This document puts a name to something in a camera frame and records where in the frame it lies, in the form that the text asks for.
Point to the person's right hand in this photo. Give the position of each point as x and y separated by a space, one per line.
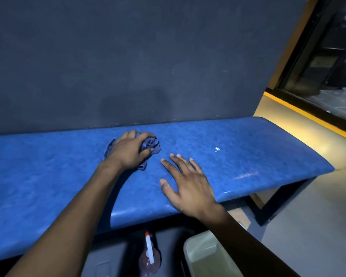
190 190

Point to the blue cleaning cloth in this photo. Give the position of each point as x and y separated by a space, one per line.
151 144

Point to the white plastic storage box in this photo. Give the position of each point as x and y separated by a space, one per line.
204 253

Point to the pink spray bottle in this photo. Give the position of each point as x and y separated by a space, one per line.
149 250

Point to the blue padded bench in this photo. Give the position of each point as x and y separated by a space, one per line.
46 170

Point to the person's left forearm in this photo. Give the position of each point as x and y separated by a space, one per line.
72 219

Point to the person's right forearm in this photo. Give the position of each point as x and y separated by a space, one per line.
248 248

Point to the black framed glass door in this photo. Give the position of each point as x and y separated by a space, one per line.
328 54

